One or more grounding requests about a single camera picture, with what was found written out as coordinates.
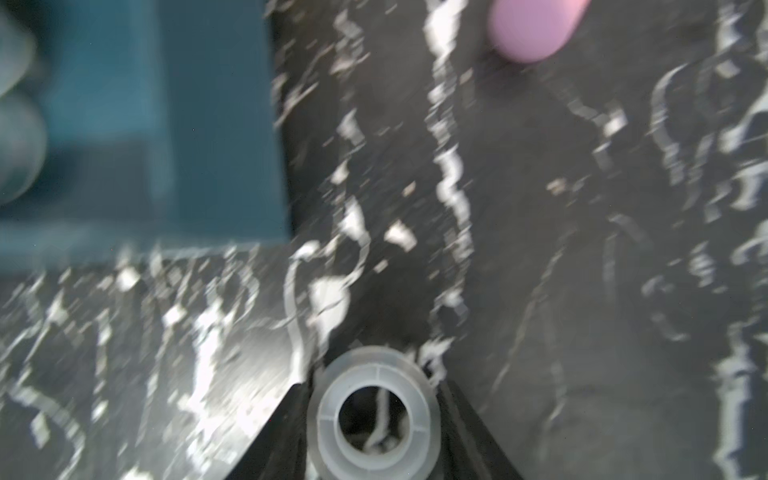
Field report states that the teal drawer cabinet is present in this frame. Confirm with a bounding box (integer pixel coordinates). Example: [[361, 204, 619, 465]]
[[1, 1, 292, 273]]

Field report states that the clear tape roll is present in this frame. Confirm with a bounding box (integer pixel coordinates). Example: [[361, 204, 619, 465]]
[[306, 346, 441, 479]]

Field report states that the purple pink garden fork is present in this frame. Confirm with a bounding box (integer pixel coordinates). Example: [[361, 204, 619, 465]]
[[488, 0, 591, 64]]

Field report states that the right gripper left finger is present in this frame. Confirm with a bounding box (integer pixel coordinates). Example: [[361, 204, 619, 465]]
[[225, 383, 311, 480]]

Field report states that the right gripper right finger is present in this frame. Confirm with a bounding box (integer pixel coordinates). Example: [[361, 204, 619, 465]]
[[436, 380, 522, 480]]

